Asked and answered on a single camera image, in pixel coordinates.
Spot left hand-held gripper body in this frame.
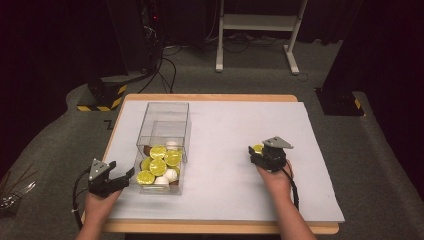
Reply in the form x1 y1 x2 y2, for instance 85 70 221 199
87 158 118 198

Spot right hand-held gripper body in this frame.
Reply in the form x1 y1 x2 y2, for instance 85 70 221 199
262 136 294 173

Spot pile of coffee capsules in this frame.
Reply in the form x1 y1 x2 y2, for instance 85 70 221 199
136 140 184 186

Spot clear plastic drawer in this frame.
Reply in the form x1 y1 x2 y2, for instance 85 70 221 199
134 135 186 196

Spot clear plastic drawer case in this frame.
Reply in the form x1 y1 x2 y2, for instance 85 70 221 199
135 101 192 164

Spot person's right hand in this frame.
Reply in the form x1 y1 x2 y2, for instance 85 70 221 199
257 163 294 201

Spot person's left hand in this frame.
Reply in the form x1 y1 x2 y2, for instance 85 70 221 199
83 189 123 226

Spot white paper sheet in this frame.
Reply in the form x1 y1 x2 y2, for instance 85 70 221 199
106 100 346 223

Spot wooden table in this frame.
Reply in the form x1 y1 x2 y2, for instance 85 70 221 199
81 93 340 235

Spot yellow-striped black stand base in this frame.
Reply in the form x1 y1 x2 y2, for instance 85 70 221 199
77 78 129 113

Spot metal rods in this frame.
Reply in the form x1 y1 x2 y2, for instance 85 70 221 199
0 161 38 215

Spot white metal stand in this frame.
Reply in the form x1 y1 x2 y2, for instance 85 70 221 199
215 0 309 76

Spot black equipment tower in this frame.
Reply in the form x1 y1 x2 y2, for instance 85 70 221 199
106 0 164 76

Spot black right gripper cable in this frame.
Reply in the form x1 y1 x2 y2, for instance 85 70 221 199
281 161 300 212

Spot black floor cables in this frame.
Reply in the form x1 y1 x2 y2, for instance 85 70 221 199
138 46 178 95

